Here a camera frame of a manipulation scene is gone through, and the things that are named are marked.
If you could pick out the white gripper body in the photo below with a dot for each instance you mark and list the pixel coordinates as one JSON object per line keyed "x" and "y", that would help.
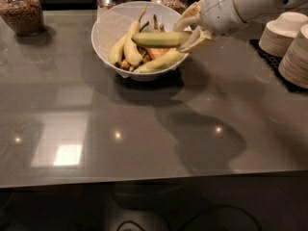
{"x": 218, "y": 12}

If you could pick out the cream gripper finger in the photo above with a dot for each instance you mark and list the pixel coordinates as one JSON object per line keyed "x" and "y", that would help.
{"x": 199, "y": 38}
{"x": 190, "y": 18}

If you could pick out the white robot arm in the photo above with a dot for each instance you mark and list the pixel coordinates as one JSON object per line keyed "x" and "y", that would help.
{"x": 251, "y": 9}

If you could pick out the orange fruit in bowl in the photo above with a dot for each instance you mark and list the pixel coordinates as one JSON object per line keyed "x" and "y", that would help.
{"x": 156, "y": 53}

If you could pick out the upright yellow banana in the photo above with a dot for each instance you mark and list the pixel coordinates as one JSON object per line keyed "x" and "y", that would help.
{"x": 131, "y": 53}

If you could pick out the white bowl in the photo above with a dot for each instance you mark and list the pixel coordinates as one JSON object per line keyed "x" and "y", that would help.
{"x": 111, "y": 25}

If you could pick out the yellow banana left edge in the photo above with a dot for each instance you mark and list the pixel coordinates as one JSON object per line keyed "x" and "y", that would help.
{"x": 116, "y": 52}

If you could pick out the stack of paper bowls rear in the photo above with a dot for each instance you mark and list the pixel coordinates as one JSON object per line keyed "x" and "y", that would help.
{"x": 280, "y": 33}

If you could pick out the stack of paper bowls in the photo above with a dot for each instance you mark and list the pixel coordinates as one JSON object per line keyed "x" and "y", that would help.
{"x": 294, "y": 65}
{"x": 280, "y": 33}

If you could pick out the black mesh mat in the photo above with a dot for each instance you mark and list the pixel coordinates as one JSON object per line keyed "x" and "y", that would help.
{"x": 273, "y": 63}

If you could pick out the stack of paper bowls front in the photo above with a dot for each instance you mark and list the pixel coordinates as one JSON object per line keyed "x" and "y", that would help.
{"x": 294, "y": 65}

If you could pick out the glass jar with grains left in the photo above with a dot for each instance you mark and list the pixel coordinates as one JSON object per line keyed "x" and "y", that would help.
{"x": 24, "y": 17}

